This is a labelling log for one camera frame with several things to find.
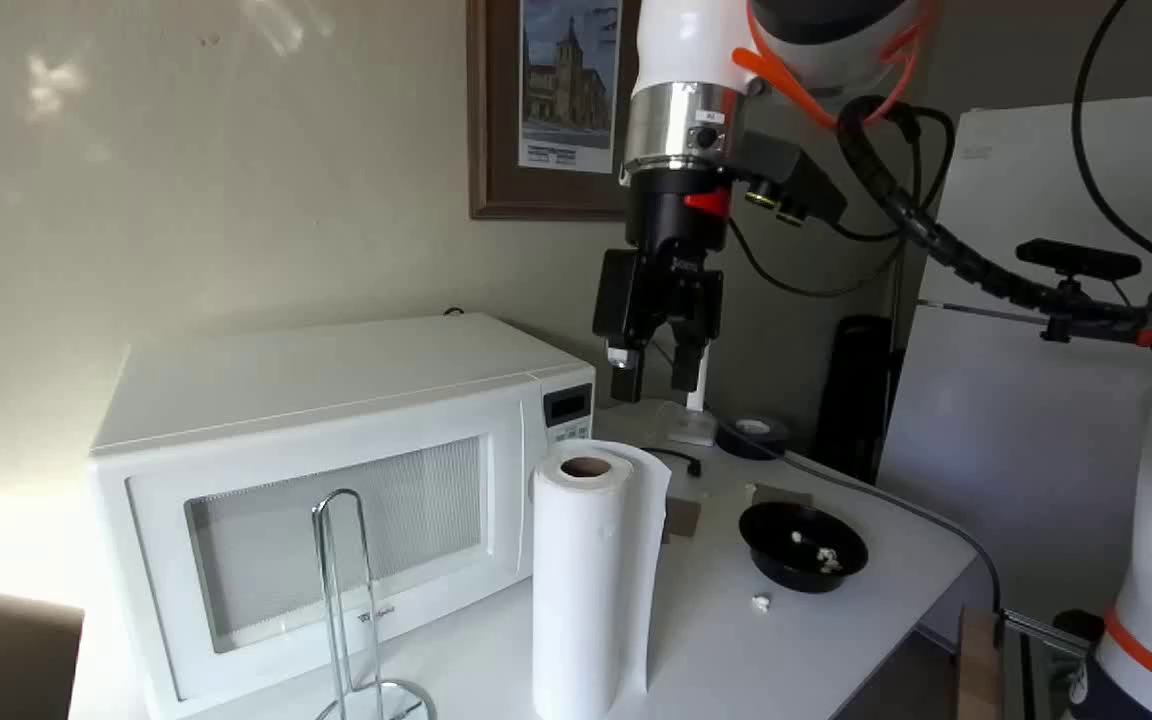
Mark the black camera bar on mount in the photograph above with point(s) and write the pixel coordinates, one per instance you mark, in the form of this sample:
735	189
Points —
1076	259

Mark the large white board panel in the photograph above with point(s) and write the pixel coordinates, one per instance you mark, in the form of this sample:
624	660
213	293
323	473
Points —
1043	442

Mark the black connector box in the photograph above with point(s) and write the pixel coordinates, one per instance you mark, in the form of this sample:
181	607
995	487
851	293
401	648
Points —
790	183

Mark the white microwave oven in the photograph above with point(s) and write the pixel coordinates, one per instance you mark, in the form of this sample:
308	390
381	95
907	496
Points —
338	387

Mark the white paper towel roll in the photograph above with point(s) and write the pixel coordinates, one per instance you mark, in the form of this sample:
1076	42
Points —
588	603

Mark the brown framed picture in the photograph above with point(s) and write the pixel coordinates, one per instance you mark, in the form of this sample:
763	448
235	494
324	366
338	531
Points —
560	83

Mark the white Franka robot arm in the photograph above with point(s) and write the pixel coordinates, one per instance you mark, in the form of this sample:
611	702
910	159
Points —
689	42

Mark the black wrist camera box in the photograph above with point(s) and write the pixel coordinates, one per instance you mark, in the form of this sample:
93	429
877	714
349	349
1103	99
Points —
617	293

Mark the tall black box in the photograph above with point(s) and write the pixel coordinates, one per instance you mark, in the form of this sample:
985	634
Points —
854	401

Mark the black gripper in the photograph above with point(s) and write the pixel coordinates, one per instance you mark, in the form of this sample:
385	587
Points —
681	283

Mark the small white crumb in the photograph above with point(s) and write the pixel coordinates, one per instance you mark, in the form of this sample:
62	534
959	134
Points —
763	603

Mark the black round bowl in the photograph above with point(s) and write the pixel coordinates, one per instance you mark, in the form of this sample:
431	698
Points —
790	567

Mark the small brown cardboard piece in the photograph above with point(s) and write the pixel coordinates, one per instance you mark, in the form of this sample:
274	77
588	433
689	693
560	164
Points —
681	518

